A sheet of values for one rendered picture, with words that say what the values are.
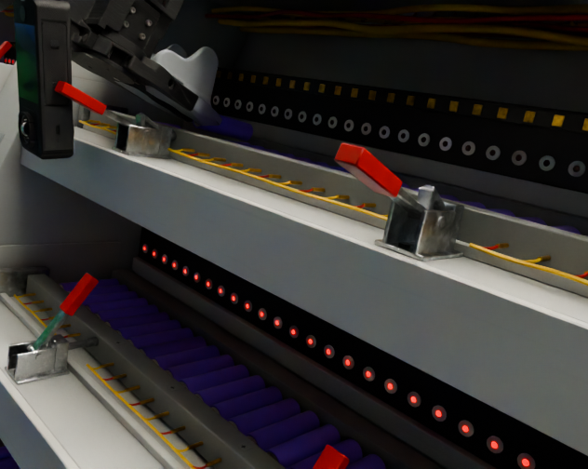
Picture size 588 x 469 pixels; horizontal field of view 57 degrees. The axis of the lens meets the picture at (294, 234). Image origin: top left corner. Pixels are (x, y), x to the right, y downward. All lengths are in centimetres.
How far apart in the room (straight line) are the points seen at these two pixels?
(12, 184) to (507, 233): 49
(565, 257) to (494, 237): 3
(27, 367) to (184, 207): 19
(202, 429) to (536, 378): 23
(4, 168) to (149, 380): 29
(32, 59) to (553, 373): 38
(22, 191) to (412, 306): 47
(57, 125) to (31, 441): 22
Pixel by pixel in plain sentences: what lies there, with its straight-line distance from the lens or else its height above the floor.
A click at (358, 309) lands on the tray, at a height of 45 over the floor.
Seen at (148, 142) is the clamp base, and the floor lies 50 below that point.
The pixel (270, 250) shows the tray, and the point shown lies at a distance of 31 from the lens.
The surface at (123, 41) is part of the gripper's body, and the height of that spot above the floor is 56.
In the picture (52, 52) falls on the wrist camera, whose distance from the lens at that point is 44.
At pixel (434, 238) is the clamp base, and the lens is 27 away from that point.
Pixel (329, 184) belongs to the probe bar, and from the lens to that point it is 35.
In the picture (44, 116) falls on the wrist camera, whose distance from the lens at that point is 44.
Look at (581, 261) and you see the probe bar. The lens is 28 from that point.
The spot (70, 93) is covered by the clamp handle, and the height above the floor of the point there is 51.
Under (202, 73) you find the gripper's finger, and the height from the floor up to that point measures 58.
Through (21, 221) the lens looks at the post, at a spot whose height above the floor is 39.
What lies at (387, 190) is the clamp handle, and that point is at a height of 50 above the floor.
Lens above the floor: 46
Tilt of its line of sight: 4 degrees up
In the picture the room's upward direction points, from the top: 25 degrees clockwise
